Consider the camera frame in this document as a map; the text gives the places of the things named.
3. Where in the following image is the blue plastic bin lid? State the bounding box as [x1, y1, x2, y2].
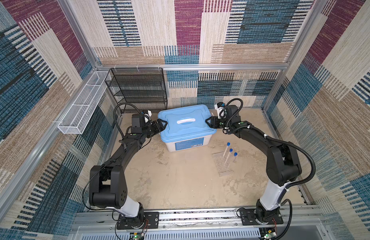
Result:
[158, 105, 217, 143]

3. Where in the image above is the black wire mesh shelf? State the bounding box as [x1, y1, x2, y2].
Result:
[105, 68, 168, 113]

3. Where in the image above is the aluminium mounting rail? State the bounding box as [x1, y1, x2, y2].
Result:
[68, 205, 335, 240]

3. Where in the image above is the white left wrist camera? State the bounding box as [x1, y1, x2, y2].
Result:
[142, 110, 152, 123]

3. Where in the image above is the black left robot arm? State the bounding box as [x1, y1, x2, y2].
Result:
[84, 110, 168, 229]

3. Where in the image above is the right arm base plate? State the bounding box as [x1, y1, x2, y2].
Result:
[236, 208, 284, 226]

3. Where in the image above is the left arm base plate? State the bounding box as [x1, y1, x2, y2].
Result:
[116, 212, 160, 230]

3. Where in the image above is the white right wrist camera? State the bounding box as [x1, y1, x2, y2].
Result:
[214, 102, 226, 119]

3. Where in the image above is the white wire mesh basket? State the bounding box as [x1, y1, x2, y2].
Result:
[58, 71, 108, 135]

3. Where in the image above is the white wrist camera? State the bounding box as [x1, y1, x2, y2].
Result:
[214, 102, 226, 119]
[142, 110, 152, 123]

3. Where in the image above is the white plastic storage bin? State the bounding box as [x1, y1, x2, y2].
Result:
[165, 135, 213, 152]

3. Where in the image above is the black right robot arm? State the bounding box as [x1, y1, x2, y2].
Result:
[206, 101, 317, 225]

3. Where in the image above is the blue capped test tube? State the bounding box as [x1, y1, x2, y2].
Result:
[223, 143, 231, 159]
[228, 153, 238, 167]
[224, 149, 233, 165]

